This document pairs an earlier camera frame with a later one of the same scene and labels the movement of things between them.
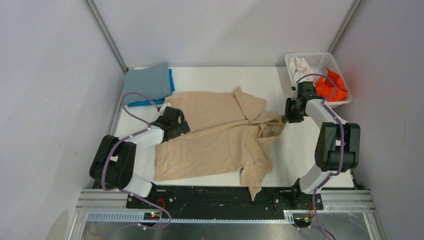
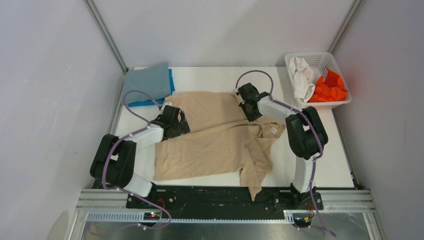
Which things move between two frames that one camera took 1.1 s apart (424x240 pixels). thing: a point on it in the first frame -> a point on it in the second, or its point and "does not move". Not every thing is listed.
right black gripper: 288,115 -> 251,117
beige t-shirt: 226,129 does not move
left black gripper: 182,128 does not move
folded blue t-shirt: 160,101 does not move
